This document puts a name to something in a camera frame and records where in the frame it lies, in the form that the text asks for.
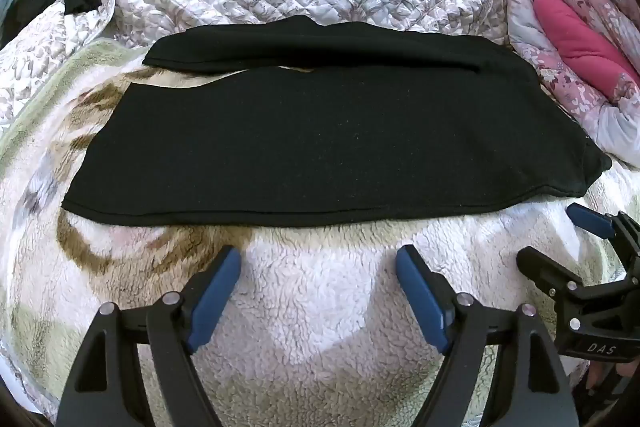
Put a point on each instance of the floral fleece blanket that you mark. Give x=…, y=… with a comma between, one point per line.
x=320, y=307

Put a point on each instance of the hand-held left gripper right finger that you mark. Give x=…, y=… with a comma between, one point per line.
x=421, y=302

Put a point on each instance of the pink floral comforter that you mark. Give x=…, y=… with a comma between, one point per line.
x=580, y=37

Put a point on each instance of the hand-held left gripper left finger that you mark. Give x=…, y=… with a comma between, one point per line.
x=216, y=302

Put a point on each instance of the person's right hand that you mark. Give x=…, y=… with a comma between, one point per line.
x=597, y=373

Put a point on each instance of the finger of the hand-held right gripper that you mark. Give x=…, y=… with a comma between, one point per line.
x=545, y=269
x=592, y=222

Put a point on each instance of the black pants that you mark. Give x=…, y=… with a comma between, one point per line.
x=320, y=132

